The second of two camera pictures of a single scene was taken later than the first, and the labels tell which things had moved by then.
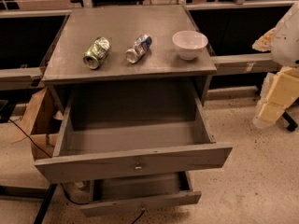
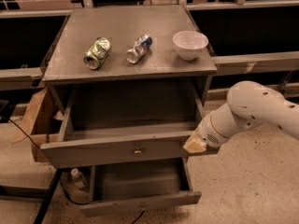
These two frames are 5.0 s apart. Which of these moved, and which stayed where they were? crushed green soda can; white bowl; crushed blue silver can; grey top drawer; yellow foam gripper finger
Moved: yellow foam gripper finger; grey top drawer
Stayed: white bowl; crushed blue silver can; crushed green soda can
